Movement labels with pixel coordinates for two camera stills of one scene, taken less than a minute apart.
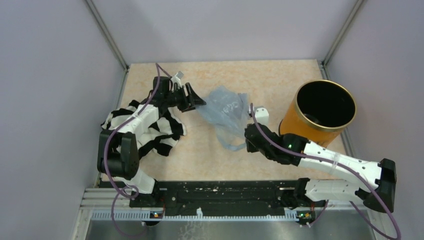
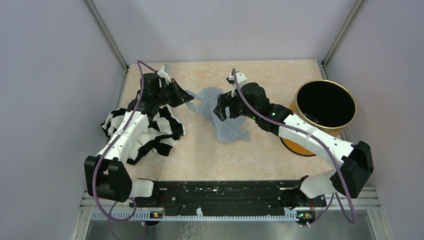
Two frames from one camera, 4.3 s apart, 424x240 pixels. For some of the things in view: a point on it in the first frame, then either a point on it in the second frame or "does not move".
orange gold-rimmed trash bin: [319, 112] does not move
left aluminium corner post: [107, 33] does not move
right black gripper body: [251, 148] to [236, 102]
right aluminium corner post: [344, 28] does not move
